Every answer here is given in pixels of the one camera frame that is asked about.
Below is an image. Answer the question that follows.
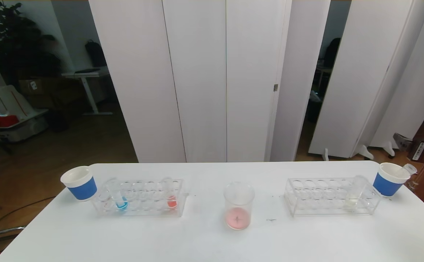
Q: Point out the clear plastic test tube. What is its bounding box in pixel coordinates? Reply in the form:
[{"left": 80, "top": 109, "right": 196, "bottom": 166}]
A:
[{"left": 397, "top": 164, "right": 418, "bottom": 176}]

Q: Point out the test tube with red liquid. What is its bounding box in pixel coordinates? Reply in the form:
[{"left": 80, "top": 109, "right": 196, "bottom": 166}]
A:
[{"left": 162, "top": 177, "right": 178, "bottom": 210}]

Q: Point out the clear glass beaker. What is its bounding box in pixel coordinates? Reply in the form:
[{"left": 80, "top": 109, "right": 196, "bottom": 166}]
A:
[{"left": 223, "top": 182, "right": 255, "bottom": 231}]

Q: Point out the clear acrylic test tube rack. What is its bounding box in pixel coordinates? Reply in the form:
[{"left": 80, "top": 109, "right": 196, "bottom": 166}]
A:
[
  {"left": 92, "top": 178, "right": 190, "bottom": 218},
  {"left": 284, "top": 177, "right": 383, "bottom": 217}
]

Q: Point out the test tube with blue liquid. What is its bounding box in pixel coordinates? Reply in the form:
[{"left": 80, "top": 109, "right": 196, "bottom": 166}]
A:
[{"left": 107, "top": 178, "right": 129, "bottom": 212}]

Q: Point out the test tube with yellowish liquid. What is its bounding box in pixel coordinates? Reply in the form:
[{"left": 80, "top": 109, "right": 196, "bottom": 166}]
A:
[{"left": 345, "top": 175, "right": 368, "bottom": 211}]

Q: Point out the white folding partition with hinge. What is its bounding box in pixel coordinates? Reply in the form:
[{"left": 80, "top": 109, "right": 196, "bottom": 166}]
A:
[{"left": 89, "top": 0, "right": 331, "bottom": 163}]

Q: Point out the white standing desk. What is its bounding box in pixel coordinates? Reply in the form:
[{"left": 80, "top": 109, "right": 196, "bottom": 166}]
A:
[{"left": 62, "top": 68, "right": 113, "bottom": 116}]

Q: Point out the black backpack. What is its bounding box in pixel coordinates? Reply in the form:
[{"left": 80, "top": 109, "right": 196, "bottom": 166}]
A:
[{"left": 85, "top": 40, "right": 108, "bottom": 68}]

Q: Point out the blue and white paper cup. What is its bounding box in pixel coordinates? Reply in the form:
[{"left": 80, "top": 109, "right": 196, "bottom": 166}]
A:
[
  {"left": 60, "top": 166, "right": 98, "bottom": 201},
  {"left": 373, "top": 163, "right": 411, "bottom": 197}
]

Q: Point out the black chair behind partitions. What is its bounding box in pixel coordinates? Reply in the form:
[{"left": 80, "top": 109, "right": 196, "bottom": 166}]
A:
[{"left": 323, "top": 38, "right": 342, "bottom": 68}]

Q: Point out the white folding partition with feet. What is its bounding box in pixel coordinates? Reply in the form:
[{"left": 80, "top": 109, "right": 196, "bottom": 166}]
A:
[{"left": 308, "top": 0, "right": 424, "bottom": 161}]

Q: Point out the brown cardboard box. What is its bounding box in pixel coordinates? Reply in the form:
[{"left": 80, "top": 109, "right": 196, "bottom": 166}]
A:
[{"left": 18, "top": 78, "right": 54, "bottom": 97}]

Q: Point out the white machine base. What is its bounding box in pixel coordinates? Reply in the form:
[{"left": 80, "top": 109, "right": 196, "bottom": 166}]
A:
[{"left": 0, "top": 35, "right": 49, "bottom": 143}]

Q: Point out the dark green potted plant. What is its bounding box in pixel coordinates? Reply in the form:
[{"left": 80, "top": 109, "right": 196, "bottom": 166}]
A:
[{"left": 0, "top": 0, "right": 62, "bottom": 88}]

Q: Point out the black floor cable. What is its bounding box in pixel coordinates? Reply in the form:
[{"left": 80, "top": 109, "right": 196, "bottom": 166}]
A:
[{"left": 0, "top": 196, "right": 56, "bottom": 233}]

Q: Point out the grey metal frame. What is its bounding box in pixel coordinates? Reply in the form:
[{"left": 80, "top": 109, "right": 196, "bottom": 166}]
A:
[{"left": 0, "top": 202, "right": 27, "bottom": 257}]

